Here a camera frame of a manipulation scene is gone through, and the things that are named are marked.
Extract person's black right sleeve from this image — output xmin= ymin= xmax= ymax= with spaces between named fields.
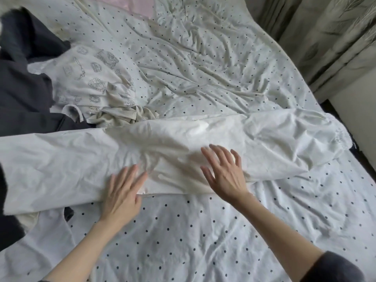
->
xmin=301 ymin=251 xmax=366 ymax=282

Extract dark denim jeans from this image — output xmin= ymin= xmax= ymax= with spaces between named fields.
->
xmin=0 ymin=164 xmax=27 ymax=251

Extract person's right forearm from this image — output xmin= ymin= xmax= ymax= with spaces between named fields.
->
xmin=232 ymin=192 xmax=327 ymax=282

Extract cream patterned pyjama top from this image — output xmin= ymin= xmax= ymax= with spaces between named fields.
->
xmin=27 ymin=44 xmax=159 ymax=128

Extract white dotted bed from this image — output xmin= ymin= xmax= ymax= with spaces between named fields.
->
xmin=0 ymin=0 xmax=376 ymax=282

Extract black garment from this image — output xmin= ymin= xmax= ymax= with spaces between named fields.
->
xmin=0 ymin=7 xmax=90 ymax=137

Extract person's right hand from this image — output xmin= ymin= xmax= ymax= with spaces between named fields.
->
xmin=200 ymin=144 xmax=251 ymax=205

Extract light grey smocked garment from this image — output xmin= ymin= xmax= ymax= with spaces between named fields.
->
xmin=0 ymin=207 xmax=78 ymax=282

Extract striped beige curtain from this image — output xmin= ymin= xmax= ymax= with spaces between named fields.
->
xmin=244 ymin=0 xmax=376 ymax=105

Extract person's left hand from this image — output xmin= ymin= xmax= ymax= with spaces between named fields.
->
xmin=100 ymin=164 xmax=150 ymax=231

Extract person's left forearm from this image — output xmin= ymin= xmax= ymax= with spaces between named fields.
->
xmin=43 ymin=219 xmax=129 ymax=282

